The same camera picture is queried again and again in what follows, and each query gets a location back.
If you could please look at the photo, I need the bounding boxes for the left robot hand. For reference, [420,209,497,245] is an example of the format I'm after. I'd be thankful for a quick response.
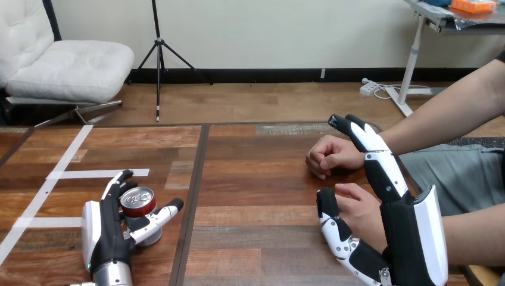
[80,169,185,273]

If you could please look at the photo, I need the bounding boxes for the person's hand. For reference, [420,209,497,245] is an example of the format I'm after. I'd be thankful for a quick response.
[334,182,389,254]
[306,135,366,181]

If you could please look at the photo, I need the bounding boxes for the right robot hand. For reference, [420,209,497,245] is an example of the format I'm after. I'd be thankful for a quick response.
[316,114,449,286]

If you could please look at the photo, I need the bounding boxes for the red and white drink can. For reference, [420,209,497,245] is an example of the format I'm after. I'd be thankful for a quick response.
[120,186,163,247]

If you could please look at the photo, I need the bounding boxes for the person's forearm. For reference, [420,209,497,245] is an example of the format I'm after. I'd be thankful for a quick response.
[441,203,505,268]
[379,59,505,157]

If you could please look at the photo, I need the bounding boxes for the person's body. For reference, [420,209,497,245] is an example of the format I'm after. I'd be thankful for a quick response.
[399,49,505,217]

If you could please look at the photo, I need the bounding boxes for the white power strip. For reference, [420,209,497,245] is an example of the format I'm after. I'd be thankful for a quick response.
[359,78,380,97]

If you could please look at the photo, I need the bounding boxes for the white desk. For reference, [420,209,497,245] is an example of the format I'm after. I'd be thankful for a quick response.
[384,0,505,118]

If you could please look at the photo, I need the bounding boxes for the white cushioned chair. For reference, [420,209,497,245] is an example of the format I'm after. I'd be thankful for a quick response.
[0,0,135,128]

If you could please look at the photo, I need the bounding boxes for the black tripod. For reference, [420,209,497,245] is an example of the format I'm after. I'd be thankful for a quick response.
[127,0,214,123]

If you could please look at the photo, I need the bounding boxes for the orange thing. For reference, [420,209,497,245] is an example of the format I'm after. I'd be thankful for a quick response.
[450,0,497,14]

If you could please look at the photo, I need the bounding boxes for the tangle of cables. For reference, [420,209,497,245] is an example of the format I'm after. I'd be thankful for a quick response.
[372,82,435,101]

